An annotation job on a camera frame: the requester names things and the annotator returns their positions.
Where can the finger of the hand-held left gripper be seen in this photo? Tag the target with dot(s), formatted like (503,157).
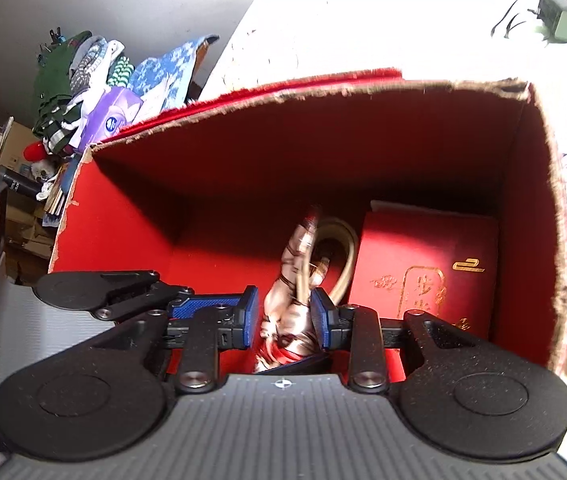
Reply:
(203,304)

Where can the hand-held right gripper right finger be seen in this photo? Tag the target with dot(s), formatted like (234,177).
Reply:
(321,317)

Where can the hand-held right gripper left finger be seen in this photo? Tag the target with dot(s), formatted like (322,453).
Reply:
(244,317)

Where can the red cardboard box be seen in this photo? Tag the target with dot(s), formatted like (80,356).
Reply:
(263,160)

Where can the brown cardboard carton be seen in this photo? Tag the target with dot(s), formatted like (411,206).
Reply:
(18,225)

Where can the black tube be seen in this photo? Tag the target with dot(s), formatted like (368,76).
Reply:
(21,182)

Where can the red booklet with gold print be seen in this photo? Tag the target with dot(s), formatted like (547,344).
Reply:
(413,255)

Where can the green garment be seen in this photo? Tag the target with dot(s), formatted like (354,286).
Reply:
(56,80)

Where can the purple tissue pack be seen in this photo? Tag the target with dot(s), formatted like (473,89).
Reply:
(108,115)

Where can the striped clothes pile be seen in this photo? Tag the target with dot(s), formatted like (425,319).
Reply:
(91,67)

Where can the blue floral cloth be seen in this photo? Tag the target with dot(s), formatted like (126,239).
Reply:
(163,72)

